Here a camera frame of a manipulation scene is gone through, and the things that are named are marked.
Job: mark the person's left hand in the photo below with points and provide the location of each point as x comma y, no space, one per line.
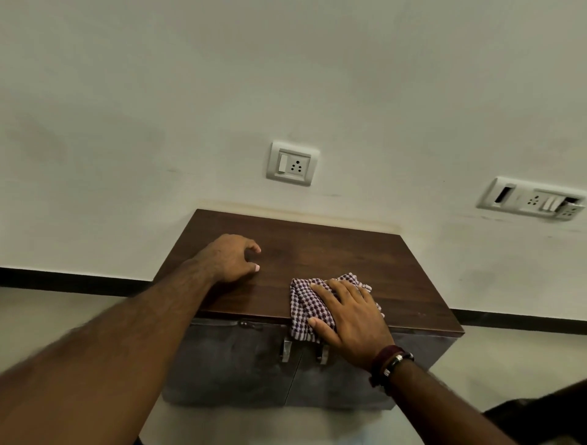
227,259

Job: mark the person's right hand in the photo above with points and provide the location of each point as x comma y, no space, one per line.
360,330

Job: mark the checkered maroon white cloth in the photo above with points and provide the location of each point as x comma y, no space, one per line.
307,307

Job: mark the brown wooden cabinet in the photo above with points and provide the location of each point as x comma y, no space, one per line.
321,252

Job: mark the person's left forearm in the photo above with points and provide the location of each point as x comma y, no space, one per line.
101,362

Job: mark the person's right forearm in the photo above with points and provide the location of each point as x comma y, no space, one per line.
445,408

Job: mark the small white socket panel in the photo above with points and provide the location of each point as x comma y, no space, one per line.
293,163

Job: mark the brown plastic stool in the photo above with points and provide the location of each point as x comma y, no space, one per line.
545,417

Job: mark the wide white switch panel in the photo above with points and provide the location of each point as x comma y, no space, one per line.
532,199

